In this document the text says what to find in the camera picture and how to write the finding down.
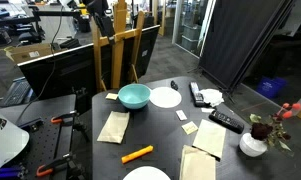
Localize tan cloth napkin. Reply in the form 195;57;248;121
96;110;131;145

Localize wooden easel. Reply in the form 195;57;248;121
89;0;146;93

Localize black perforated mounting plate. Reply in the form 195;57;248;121
0;94;78;180

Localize white rectangular card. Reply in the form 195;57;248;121
175;109;188;121

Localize black room divider panel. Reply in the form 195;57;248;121
198;0;296;92

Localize white round paper plate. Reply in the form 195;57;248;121
149;86;183;109
122;165;172;180

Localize blue plastic bin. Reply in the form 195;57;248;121
255;76;288;100

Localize orange and black clamp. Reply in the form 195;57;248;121
50;111;80;125
35;152;74;178

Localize black camera stand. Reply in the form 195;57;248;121
70;87;91;143

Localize large black monitor panel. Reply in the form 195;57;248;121
18;24;161;113

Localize white round vase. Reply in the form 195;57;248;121
239;132;268;158

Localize yellow sticky note with writing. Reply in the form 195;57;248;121
181;121;199;136

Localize crumpled white tissue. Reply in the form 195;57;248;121
199;88;225;108

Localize cardboard box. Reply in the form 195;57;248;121
5;43;55;65

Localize tan napkin right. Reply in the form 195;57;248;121
192;119;227;160

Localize orange marker pen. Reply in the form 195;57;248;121
121;145;155;165

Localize large black remote control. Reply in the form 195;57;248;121
208;109;245;135

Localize plain yellow sticky note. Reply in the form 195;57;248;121
105;92;119;101

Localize brown paper bag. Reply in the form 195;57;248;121
179;144;217;180

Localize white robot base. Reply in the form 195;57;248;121
0;103;30;178

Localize grey storage bins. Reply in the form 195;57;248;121
181;24;203;52

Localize dark rose flower bouquet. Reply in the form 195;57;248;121
249;102;301;158

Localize black hanging cable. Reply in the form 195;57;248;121
15;0;65;124

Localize black computer keyboard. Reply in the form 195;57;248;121
0;78;33;108

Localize grey and black remote control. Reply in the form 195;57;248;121
189;81;206;108

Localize teal bowl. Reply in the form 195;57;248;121
118;83;152;110

